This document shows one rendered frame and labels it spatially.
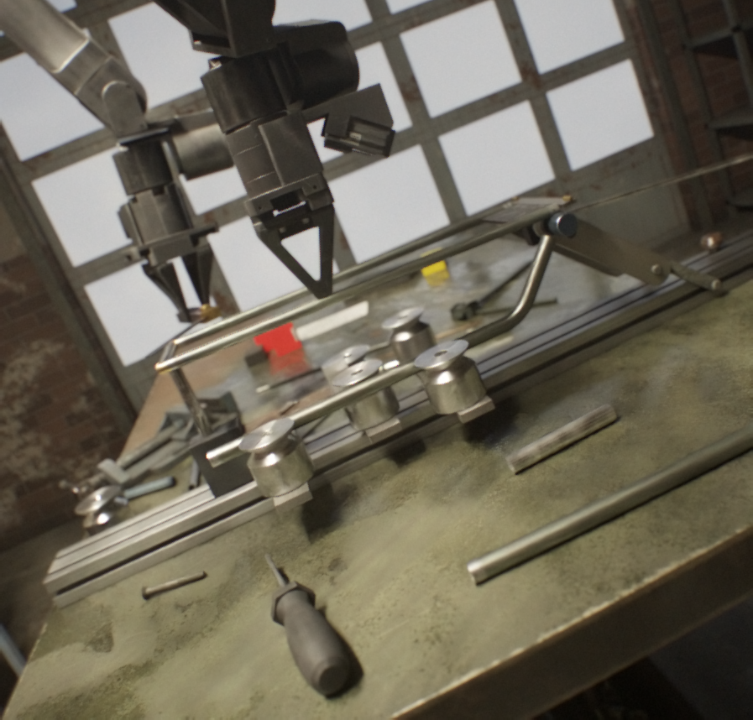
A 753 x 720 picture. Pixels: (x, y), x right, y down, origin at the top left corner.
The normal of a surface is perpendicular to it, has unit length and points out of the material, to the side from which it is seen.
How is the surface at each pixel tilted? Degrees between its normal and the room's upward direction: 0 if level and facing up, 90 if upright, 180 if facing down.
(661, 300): 90
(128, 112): 93
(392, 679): 0
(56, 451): 90
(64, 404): 90
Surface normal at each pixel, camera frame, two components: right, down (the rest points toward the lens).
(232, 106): -0.20, 0.32
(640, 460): -0.37, -0.90
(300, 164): 0.18, 0.18
